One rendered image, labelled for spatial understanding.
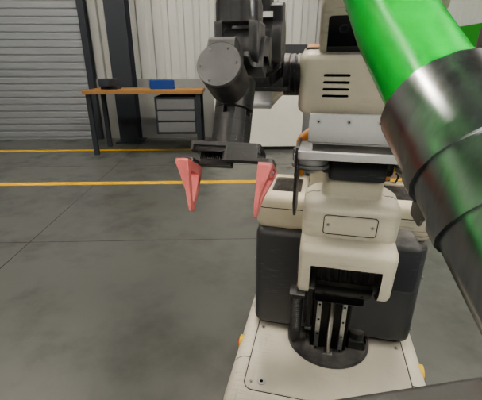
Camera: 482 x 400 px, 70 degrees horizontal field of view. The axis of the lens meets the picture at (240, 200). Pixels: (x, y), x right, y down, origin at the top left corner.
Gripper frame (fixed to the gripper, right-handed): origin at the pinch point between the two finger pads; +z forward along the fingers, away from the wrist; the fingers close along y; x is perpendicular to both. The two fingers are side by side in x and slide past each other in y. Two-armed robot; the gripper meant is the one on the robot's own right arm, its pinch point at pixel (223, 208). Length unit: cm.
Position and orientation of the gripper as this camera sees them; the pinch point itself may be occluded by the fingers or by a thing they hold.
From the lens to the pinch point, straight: 50.5
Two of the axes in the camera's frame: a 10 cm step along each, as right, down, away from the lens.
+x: 2.0, 1.1, 9.7
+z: -1.0, 9.9, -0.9
